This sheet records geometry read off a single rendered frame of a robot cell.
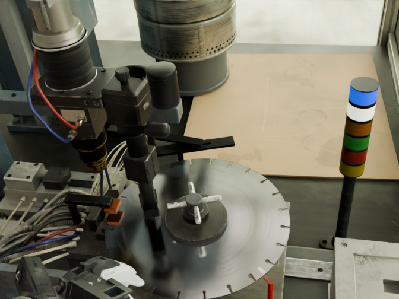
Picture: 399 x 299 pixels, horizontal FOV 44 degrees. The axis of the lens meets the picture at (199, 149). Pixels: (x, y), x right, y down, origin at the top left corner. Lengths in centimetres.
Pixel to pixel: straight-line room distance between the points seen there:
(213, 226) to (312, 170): 47
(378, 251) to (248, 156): 50
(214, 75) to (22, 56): 55
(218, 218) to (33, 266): 34
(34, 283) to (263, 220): 41
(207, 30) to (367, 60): 58
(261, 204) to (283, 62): 85
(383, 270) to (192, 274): 32
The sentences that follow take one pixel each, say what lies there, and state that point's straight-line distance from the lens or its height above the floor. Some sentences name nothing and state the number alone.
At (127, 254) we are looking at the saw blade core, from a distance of 87.
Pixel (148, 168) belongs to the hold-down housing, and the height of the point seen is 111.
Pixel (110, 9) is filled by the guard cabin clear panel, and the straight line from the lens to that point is 196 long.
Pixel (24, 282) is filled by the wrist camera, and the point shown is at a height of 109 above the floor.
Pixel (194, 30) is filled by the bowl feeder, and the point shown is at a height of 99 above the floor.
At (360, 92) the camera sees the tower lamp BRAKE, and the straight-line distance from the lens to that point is 85.
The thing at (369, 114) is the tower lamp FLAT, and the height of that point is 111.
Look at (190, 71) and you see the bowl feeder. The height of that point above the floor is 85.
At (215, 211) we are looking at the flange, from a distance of 90.
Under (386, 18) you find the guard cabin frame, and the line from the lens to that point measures 180.
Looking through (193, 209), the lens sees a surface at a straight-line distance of 86.
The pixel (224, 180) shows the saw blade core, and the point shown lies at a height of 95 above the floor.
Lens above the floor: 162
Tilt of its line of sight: 40 degrees down
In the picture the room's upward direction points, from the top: 6 degrees counter-clockwise
